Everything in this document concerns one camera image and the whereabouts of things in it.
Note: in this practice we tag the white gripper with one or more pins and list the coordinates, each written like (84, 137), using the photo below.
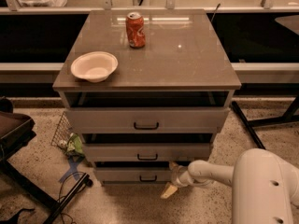
(175, 174)

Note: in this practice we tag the grey drawer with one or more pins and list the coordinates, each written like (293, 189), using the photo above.
(146, 152)
(146, 120)
(132, 175)

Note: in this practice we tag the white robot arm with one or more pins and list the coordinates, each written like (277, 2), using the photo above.
(264, 186)

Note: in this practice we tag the grey drawer cabinet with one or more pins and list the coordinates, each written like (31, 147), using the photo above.
(182, 65)

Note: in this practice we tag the white paper bowl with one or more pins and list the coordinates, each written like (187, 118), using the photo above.
(94, 66)

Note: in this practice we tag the black stand base right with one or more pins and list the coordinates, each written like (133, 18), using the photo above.
(289, 116)

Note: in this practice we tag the black stand base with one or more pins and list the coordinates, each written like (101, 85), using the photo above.
(289, 116)
(56, 206)

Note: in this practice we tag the orange soda can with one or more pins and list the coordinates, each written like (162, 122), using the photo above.
(135, 30)

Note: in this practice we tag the dark brown chair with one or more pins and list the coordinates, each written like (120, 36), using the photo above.
(16, 130)

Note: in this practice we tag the black stand base left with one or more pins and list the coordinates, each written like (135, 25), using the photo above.
(56, 206)

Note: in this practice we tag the wire mesh basket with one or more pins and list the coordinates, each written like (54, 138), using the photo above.
(62, 131)

